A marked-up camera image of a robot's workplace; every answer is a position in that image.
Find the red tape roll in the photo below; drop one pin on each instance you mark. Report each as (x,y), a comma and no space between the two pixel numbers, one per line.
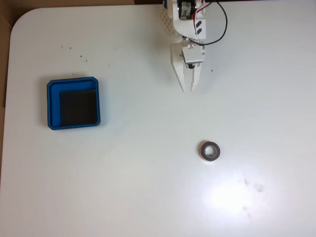
(202,151)

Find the white square camera box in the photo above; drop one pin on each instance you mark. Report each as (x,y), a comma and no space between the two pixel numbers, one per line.
(193,55)

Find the blue square box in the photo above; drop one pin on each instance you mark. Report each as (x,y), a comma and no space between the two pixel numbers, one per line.
(54,108)

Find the white perforated base plate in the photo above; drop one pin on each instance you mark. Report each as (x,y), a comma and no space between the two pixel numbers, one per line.
(165,19)

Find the blue clamp piece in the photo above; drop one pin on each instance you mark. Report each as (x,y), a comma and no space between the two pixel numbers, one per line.
(164,3)

